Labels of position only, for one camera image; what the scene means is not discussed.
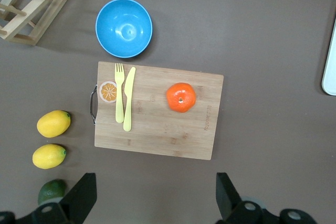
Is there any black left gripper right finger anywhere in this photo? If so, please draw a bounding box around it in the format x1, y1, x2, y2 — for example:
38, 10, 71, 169
215, 172, 243, 221

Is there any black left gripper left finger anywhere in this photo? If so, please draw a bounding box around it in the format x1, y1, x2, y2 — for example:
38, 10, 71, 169
60, 173, 98, 224

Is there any orange mandarin fruit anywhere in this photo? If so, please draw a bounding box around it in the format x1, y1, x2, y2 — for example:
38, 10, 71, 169
165, 82, 196, 114

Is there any green lime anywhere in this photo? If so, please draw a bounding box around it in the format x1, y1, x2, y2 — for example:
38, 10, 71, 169
37, 179, 67, 206

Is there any yellow lemon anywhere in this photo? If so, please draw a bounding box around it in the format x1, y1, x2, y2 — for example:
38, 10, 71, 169
36, 110, 71, 138
32, 144, 67, 169

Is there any wooden cutting board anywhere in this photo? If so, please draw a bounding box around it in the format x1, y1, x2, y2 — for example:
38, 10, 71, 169
90, 61, 224, 161

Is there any yellow plastic fork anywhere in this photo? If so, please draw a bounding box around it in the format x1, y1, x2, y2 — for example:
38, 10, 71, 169
114, 62, 125, 124

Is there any yellow plastic knife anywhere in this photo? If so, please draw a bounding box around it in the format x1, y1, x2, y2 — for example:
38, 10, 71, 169
123, 67, 137, 132

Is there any cream tray with bear print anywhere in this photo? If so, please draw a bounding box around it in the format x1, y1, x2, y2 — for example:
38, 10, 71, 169
321, 16, 336, 96

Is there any blue bowl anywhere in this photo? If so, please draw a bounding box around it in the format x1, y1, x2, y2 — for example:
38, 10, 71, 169
95, 0, 153, 59

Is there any wooden peg drying rack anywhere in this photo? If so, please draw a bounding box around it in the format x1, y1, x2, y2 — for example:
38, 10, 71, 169
0, 0, 88, 47

